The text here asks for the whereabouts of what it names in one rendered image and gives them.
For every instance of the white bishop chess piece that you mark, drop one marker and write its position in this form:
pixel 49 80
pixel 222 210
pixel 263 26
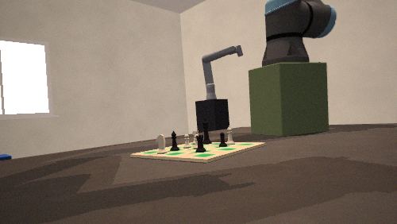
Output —
pixel 230 140

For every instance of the green and cream chessboard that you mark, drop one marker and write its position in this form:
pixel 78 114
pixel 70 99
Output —
pixel 213 152

